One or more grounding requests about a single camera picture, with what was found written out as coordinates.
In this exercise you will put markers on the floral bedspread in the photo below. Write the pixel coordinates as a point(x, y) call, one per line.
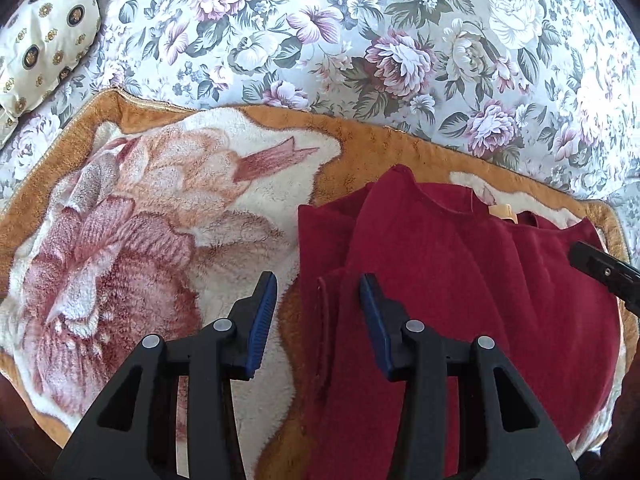
point(350, 35)

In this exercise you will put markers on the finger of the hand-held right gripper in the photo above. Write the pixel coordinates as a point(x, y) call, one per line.
point(602, 270)

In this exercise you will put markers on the dark red sweater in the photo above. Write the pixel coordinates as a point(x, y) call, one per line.
point(440, 320)

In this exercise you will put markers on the cream medallion print pillow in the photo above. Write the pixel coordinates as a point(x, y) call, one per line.
point(42, 35)

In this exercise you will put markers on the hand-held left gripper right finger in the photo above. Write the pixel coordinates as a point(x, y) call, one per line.
point(376, 322)

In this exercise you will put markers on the brown floral fleece blanket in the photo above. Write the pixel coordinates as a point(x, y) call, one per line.
point(165, 240)

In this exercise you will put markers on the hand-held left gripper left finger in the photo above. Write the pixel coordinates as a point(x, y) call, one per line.
point(260, 322)

